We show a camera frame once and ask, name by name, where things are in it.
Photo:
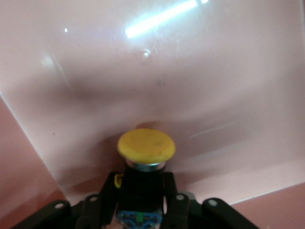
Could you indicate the yellow push button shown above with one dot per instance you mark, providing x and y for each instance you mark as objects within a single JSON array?
[{"x": 146, "y": 143}]

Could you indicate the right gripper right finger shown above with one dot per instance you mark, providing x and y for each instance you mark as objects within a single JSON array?
[{"x": 174, "y": 210}]

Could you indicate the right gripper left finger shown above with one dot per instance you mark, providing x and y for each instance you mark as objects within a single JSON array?
[{"x": 107, "y": 202}]

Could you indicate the pink plastic bin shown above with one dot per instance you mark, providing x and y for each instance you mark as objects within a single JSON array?
[{"x": 166, "y": 71}]

